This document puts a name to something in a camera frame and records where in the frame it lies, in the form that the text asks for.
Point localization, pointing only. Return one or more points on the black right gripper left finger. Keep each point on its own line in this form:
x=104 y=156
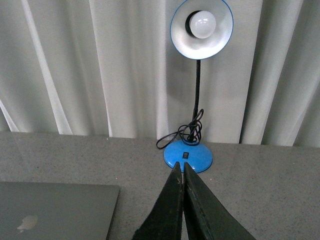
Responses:
x=164 y=222

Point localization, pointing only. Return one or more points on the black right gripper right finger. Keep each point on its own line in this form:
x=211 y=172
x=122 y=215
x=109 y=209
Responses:
x=205 y=216

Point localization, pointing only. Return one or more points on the grey laptop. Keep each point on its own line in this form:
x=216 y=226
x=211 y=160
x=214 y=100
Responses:
x=56 y=211

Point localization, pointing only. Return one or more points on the white curtain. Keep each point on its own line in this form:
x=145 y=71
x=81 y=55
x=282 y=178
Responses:
x=108 y=67

